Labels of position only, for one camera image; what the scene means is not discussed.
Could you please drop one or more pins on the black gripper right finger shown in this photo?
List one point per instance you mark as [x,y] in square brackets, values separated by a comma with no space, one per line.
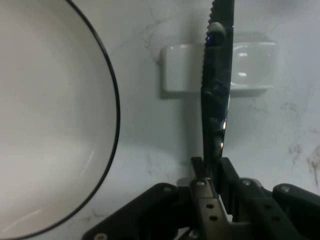
[275,215]

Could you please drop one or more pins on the white plate with black rim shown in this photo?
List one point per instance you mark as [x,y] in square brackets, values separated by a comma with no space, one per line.
[50,112]

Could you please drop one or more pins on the silver table knife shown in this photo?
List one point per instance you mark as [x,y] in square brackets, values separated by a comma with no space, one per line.
[217,75]

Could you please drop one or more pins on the white ceramic cutlery rest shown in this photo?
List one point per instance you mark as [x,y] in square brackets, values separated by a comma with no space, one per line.
[180,67]

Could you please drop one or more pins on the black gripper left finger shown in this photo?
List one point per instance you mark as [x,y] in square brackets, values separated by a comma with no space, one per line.
[150,212]

